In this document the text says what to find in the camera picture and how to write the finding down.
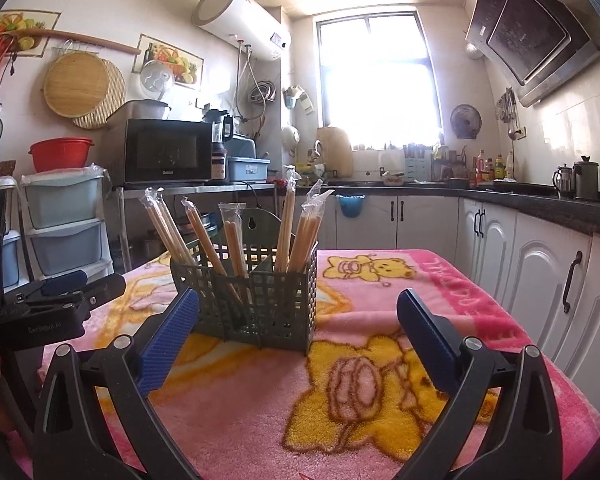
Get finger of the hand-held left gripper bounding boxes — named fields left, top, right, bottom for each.
left=42, top=270, right=88, bottom=297
left=82, top=273, right=127, bottom=307

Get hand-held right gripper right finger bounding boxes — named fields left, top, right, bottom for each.
left=396, top=287, right=565, bottom=480

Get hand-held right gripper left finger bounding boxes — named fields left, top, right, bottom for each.
left=32, top=287, right=202, bottom=480

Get green plastic utensil basket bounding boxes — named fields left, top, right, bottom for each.
left=169, top=205, right=319, bottom=357

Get wooden chopsticks group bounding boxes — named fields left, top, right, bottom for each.
left=139, top=167, right=336, bottom=311

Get hanging dark utensils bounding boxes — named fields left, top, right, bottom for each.
left=496, top=87, right=518, bottom=138

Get light blue drawer cabinet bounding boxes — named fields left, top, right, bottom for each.
left=0, top=176, right=22, bottom=290
left=19, top=165, right=115, bottom=281

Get small steel pot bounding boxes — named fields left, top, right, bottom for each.
left=140, top=232, right=167, bottom=259

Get pink bear printed blanket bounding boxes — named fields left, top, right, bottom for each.
left=35, top=249, right=600, bottom=480

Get red plastic basin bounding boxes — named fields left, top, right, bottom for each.
left=29, top=137, right=95, bottom=173

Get stainless steel shelf table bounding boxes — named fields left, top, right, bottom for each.
left=115, top=181, right=281, bottom=273

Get white kitchen base cabinets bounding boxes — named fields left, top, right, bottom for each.
left=275, top=192, right=600, bottom=411

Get black microwave oven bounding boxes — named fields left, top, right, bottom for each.
left=105, top=119, right=213, bottom=188

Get blue hanging bin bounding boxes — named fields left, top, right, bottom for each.
left=336, top=194, right=367, bottom=218

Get dark metal spice rack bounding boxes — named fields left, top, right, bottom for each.
left=432, top=142, right=468, bottom=181

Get black cooktop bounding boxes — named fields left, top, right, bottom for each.
left=480, top=180, right=556, bottom=196

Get black stone countertop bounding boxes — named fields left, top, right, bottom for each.
left=275, top=180, right=600, bottom=241

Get round woven straw mat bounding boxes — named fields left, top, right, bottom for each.
left=72, top=58, right=127, bottom=130

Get grey blue dish tub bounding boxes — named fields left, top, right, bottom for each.
left=227, top=156, right=271, bottom=182

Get row of condiment bottles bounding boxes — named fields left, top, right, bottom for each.
left=470, top=149, right=518, bottom=183

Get black blender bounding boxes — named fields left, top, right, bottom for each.
left=202, top=109, right=235, bottom=183

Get round bamboo board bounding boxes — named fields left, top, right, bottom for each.
left=42, top=53, right=110, bottom=118

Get grey blue box appliance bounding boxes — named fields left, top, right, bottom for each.
left=230, top=135, right=257, bottom=158

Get beige cutting board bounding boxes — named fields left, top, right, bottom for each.
left=316, top=126, right=354, bottom=178

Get glass french press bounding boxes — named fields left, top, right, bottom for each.
left=553, top=164, right=575, bottom=198

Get glass pot lid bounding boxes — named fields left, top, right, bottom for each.
left=140, top=60, right=175, bottom=101

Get dark lidded pot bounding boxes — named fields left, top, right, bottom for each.
left=573, top=156, right=600, bottom=201

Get long wooden rolling pin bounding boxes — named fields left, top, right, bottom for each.
left=0, top=28, right=142, bottom=56

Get kitchen window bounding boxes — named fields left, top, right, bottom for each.
left=316, top=7, right=442, bottom=151

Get white cylindrical water heater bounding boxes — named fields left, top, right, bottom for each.
left=194, top=0, right=292, bottom=61

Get black glass range hood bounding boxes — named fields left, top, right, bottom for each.
left=464, top=0, right=600, bottom=108

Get round grey wall fan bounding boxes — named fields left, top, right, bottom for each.
left=450, top=104, right=482, bottom=139

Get fruit print wall tile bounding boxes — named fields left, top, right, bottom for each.
left=0, top=9, right=61, bottom=58
left=131, top=33, right=204, bottom=92

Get coiled grey hose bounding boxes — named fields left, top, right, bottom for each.
left=250, top=80, right=280, bottom=106

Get wall mounted utensil holder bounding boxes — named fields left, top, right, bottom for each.
left=282, top=85, right=315, bottom=113

